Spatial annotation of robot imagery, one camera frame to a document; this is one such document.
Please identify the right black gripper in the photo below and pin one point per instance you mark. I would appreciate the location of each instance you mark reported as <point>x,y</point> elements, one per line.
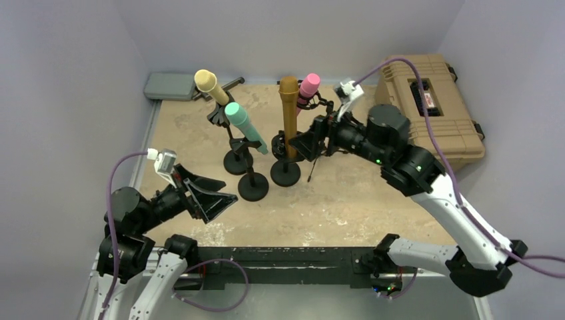
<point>308,142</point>

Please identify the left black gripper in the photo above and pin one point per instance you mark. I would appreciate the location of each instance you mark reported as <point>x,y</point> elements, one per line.
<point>207,203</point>

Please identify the shock mount round-base stand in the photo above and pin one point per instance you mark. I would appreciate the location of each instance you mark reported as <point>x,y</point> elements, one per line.
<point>285,172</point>

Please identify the clip round-base stand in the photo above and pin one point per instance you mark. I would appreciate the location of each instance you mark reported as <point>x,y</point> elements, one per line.
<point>234,163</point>
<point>252,186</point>

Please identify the gold microphone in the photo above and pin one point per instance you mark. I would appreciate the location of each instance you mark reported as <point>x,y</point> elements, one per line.
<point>288,91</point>

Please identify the teal microphone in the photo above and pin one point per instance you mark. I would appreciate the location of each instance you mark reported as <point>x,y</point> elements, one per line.
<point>238,116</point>

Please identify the yellow microphone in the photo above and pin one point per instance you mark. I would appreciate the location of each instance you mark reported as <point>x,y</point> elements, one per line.
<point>207,82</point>

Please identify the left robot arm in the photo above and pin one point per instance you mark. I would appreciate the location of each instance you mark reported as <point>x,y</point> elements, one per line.
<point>125,252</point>

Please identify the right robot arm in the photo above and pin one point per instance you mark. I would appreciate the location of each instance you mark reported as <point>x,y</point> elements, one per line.
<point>480,259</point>

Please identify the pink microphone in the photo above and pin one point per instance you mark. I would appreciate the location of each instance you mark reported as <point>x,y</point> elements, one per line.
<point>307,90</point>

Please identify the grey pouch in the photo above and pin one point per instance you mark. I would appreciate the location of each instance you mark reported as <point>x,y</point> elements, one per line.
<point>170,86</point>

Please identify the tan hard case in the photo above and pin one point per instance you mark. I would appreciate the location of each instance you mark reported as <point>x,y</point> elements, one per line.
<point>456,133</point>

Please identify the black tripod shock-mount stand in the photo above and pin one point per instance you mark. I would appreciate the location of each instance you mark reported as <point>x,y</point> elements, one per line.
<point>312,103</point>

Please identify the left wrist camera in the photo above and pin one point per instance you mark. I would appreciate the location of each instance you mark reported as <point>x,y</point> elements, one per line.
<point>164,162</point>

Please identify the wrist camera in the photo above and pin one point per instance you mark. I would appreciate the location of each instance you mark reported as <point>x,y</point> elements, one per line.
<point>164,162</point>
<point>348,92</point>

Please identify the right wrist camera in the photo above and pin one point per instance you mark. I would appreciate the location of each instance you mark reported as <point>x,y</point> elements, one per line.
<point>348,92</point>

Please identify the black mounting base rail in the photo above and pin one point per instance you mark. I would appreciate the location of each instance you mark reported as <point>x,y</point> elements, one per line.
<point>356,267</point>

